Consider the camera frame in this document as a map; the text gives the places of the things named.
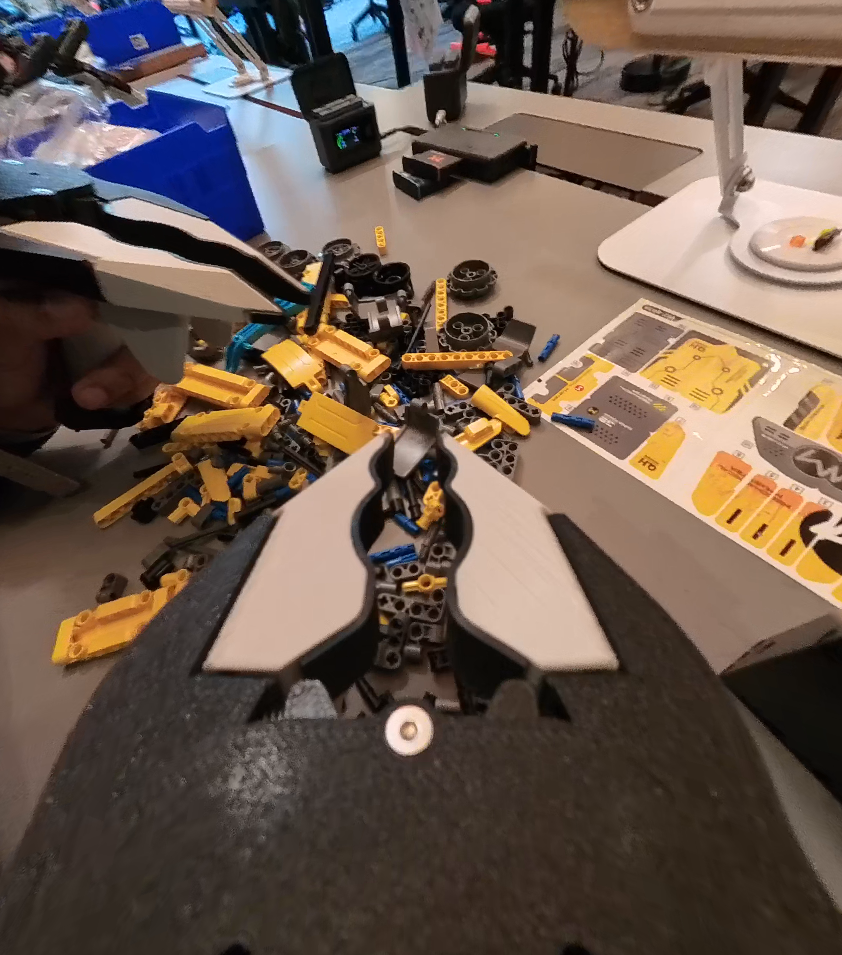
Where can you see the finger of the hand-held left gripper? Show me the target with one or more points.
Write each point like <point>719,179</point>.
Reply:
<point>159,207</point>
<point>152,276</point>

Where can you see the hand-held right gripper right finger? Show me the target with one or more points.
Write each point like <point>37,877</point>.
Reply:
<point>533,582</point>

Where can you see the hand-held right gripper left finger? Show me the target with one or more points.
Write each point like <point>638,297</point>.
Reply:
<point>294,589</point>

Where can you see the pile of toy building pieces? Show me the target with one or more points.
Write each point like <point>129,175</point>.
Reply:
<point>331,418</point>

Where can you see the black curved toy panel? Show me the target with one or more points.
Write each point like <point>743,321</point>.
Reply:
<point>415,444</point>

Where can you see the person's left hand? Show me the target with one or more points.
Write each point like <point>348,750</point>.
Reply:
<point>10,365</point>

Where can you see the large blue plastic bin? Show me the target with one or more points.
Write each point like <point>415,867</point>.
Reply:
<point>197,179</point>

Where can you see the clear plastic bags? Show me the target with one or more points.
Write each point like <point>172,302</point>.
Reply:
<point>40,123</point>

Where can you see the blue curved toy piece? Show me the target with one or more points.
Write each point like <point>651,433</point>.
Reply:
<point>242,343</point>

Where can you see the brown wooden tray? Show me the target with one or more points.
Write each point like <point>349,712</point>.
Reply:
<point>167,60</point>

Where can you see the pale wooden book stand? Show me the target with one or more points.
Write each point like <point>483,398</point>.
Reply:
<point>242,80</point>

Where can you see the small blue plastic bin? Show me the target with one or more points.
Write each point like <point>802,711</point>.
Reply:
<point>133,33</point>

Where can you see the yellow studded toy panel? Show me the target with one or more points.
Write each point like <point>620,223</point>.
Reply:
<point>111,618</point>

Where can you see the black charging case with screen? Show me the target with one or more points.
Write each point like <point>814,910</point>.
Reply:
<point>342,134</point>

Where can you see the yellow and grey sticker sheet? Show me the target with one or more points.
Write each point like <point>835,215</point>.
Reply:
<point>689,418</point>

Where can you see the grey metal ruler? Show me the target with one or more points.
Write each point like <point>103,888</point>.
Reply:
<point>18,462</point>

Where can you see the small black card reader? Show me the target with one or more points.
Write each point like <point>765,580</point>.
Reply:
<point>428,175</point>

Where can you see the upright black charger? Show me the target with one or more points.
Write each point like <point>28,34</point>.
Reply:
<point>444,93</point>

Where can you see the flat black hub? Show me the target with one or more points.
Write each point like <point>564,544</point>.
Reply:
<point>477,149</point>

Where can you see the black and yellow toy tower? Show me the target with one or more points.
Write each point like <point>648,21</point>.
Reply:
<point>823,731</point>

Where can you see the white book stand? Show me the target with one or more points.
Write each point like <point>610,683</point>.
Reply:
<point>689,246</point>

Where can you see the small black toy piece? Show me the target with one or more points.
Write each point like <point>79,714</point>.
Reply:
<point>827,238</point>

